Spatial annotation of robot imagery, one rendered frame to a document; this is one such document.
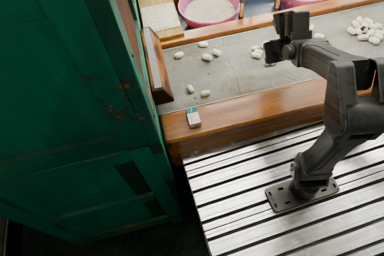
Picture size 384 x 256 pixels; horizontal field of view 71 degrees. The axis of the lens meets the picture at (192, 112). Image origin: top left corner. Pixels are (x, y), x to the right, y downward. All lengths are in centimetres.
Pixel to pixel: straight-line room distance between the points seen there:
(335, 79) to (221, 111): 42
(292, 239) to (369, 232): 20
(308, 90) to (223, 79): 28
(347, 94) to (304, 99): 42
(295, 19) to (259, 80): 28
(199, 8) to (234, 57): 33
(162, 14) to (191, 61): 27
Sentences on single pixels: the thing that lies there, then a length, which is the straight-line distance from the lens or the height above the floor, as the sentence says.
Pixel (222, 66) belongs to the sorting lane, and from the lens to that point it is 99.
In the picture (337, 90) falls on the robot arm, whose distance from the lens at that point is 49.
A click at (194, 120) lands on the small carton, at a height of 78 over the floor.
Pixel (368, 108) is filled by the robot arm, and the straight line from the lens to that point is 51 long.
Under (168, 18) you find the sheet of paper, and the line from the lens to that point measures 116.
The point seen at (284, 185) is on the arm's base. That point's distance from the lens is 84.
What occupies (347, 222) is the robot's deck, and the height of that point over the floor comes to 67.
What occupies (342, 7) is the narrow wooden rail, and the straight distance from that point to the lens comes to 130.
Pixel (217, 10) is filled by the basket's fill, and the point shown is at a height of 73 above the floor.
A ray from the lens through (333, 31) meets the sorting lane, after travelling 120.
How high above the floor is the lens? 145
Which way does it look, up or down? 55 degrees down
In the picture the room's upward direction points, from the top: 8 degrees counter-clockwise
